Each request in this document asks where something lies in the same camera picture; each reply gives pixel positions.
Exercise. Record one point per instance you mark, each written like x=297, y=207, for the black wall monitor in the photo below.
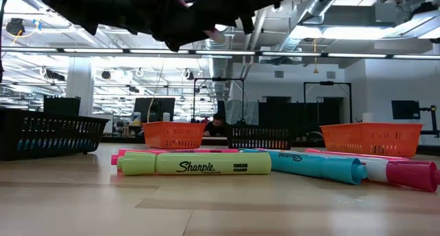
x=405, y=109

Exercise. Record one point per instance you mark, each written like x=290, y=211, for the black computer monitor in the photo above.
x=144, y=108

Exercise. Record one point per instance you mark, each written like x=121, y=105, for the black gantry frame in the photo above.
x=218, y=79
x=326, y=82

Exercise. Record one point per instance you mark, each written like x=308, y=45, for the orange plastic basket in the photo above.
x=371, y=139
x=172, y=136

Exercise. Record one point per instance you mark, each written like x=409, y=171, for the silver ventilation duct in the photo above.
x=219, y=67

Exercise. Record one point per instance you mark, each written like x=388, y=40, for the black ceiling camera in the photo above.
x=15, y=26

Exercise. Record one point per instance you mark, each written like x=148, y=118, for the turquoise Sharpie highlighter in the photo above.
x=309, y=165

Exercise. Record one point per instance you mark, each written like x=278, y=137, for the orange hanging cone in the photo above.
x=315, y=71

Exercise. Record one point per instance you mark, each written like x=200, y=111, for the bright ceiling light panel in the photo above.
x=361, y=32

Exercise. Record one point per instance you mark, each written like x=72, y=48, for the black plastic basket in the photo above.
x=51, y=129
x=258, y=138

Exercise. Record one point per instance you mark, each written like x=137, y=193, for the white canister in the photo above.
x=137, y=118

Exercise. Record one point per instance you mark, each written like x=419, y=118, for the light green Sharpie highlighter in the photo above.
x=206, y=163

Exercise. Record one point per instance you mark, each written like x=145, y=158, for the black partition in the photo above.
x=299, y=114

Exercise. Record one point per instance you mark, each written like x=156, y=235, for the white roll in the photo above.
x=367, y=118

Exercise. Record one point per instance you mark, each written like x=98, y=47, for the long ceiling light strip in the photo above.
x=357, y=55

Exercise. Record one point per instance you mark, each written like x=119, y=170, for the white marker with red cap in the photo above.
x=412, y=174

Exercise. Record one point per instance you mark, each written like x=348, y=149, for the white cup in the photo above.
x=166, y=116

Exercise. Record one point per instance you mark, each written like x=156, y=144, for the slim pink highlighter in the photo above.
x=343, y=153

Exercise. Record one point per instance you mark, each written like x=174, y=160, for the white column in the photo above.
x=79, y=88

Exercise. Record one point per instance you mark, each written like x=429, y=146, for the person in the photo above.
x=216, y=127

